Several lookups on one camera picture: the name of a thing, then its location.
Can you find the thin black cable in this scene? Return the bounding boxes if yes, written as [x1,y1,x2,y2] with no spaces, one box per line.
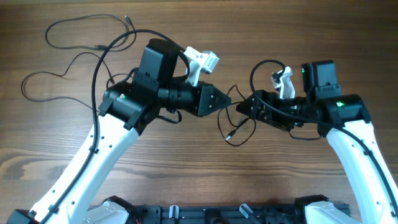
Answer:
[21,52,130,110]
[216,83,257,147]

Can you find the black USB-A cable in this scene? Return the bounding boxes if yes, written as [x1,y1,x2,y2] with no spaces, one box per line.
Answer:
[44,14,137,53]

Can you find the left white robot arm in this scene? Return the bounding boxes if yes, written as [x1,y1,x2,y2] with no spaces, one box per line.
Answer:
[8,39,231,223]

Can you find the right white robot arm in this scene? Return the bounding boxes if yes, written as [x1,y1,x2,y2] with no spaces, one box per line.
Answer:
[236,60,397,223]

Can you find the black mounting rail base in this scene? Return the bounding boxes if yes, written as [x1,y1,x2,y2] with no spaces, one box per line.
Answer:
[83,195,352,224]

